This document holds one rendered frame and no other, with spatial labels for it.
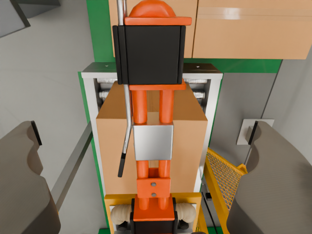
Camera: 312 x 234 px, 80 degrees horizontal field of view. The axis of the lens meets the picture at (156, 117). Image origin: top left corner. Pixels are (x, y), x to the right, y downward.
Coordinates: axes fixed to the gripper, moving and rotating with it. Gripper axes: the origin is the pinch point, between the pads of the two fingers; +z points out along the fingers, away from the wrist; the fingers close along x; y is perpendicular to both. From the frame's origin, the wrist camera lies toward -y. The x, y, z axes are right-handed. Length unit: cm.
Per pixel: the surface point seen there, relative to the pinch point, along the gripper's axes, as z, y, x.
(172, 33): 12.0, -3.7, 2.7
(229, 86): 141, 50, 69
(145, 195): 12.9, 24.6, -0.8
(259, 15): 87, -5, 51
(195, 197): 25, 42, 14
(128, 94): 12.6, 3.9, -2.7
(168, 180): 12.9, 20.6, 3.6
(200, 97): 86, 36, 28
